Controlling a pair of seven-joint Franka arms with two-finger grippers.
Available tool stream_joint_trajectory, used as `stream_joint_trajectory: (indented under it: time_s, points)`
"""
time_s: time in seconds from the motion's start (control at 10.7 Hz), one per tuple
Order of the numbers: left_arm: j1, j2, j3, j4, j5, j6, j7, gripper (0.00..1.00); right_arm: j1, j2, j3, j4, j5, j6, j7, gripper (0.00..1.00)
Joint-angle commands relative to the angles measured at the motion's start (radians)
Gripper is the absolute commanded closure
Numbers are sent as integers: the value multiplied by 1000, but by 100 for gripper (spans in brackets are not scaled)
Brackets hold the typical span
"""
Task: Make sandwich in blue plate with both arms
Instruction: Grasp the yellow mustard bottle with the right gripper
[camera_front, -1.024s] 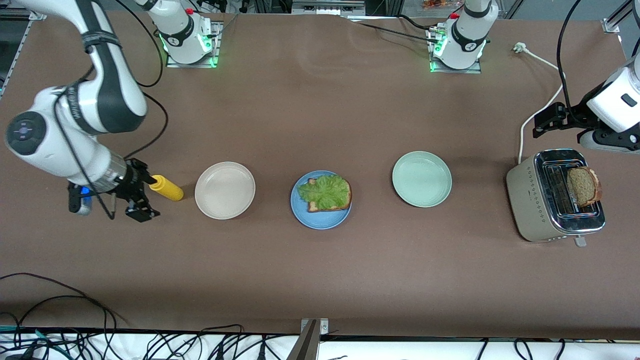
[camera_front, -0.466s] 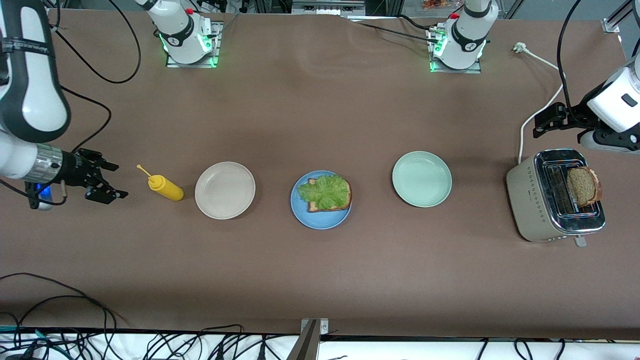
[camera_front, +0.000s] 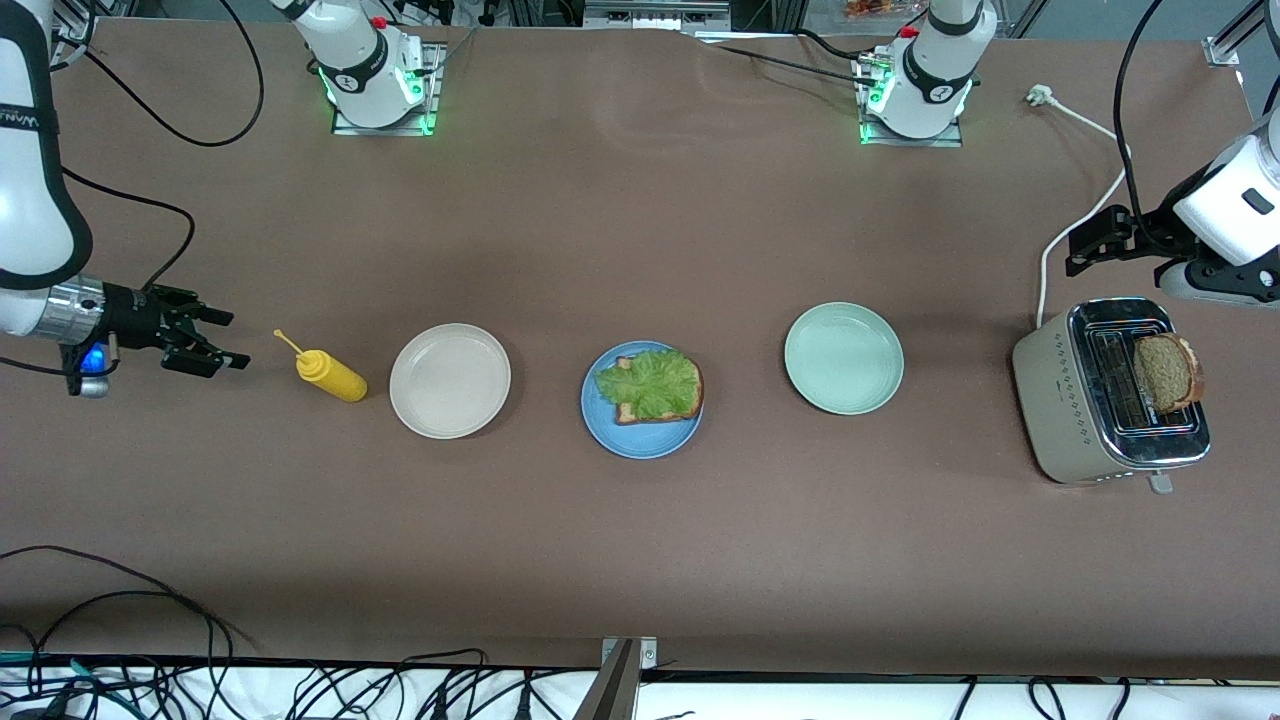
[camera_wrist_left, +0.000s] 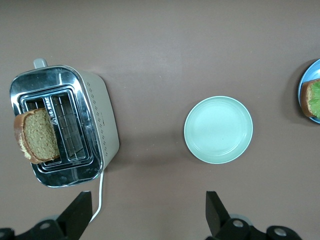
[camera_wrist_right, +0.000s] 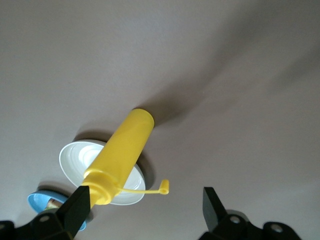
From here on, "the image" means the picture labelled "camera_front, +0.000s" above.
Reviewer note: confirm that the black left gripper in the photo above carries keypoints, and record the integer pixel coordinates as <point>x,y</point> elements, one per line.
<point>1140,231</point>

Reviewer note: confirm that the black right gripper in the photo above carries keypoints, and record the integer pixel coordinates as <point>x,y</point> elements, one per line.
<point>128,320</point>

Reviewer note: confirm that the yellow mustard squeeze bottle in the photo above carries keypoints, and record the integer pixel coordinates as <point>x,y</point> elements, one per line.
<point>335,378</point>

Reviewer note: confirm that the brown bread slice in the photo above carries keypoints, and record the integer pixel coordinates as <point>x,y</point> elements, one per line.
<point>699,395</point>
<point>1165,372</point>

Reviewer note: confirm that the green lettuce leaf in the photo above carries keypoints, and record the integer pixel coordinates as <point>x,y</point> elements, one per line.
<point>655,385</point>

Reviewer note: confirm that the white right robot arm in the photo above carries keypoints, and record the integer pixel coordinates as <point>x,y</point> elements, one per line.
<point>30,200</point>

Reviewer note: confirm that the beige plate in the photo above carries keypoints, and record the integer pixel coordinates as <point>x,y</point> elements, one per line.
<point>450,380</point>

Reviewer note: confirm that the pale green plate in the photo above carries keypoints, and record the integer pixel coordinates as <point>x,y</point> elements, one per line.
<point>845,358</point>

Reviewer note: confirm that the blue plate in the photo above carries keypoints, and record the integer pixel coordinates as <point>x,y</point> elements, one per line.
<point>640,440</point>

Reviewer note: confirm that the beige chrome toaster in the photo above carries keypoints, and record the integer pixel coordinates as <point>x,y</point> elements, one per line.
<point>1050,400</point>

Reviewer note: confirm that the orange object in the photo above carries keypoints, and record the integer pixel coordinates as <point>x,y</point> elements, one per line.
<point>880,8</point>

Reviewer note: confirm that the grey metal box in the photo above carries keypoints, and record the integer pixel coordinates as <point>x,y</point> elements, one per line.
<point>650,15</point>

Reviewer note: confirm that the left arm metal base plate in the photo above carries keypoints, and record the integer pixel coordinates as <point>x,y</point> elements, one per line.
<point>955,139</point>

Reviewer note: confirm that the aluminium corner bracket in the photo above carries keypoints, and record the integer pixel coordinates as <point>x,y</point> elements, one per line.
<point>1222,50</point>

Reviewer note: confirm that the aluminium frame bar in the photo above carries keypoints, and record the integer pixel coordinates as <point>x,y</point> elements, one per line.
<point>78,22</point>

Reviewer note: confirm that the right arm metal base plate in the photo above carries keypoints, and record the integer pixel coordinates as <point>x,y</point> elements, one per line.
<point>435,70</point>

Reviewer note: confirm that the metal table edge bracket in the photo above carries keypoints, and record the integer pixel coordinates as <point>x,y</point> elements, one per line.
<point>620,690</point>

